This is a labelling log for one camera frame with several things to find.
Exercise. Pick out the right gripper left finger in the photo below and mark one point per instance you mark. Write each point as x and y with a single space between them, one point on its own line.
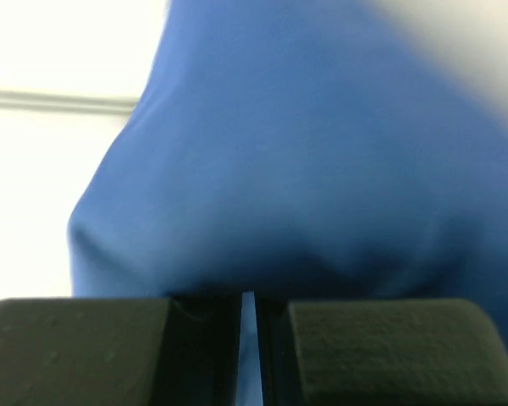
96 352

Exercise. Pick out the blue surgical drape cloth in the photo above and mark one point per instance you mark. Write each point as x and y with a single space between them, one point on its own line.
309 148

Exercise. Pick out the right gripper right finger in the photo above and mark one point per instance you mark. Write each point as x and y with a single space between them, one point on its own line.
380 352

